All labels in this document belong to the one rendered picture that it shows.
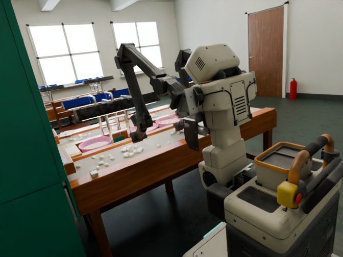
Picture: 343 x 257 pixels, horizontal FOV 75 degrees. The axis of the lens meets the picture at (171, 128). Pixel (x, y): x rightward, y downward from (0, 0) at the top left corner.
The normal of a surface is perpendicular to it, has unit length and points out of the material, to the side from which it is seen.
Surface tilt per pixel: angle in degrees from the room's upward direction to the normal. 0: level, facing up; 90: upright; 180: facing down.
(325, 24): 90
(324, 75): 90
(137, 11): 90
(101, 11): 90
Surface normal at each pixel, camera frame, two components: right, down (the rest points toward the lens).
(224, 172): 0.58, 0.04
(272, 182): -0.77, 0.33
